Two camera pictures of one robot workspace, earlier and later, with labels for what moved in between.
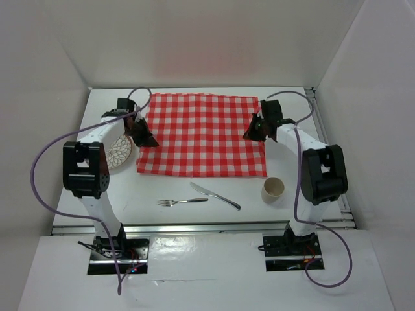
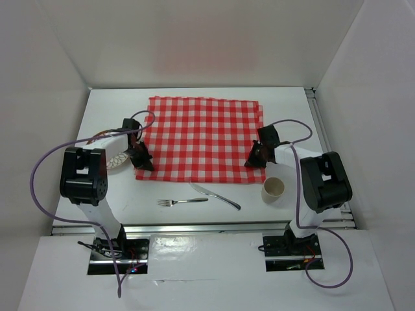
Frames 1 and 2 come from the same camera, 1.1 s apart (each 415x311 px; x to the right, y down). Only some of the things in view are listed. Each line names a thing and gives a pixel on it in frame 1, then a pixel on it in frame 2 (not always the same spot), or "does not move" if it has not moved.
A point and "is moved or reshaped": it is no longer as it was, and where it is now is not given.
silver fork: (171, 203) does not move
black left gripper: (146, 139) to (144, 162)
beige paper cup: (273, 188) does not move
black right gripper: (251, 134) to (252, 162)
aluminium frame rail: (349, 222) does not move
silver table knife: (209, 193) does not move
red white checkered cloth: (201, 135) is moved or reshaped
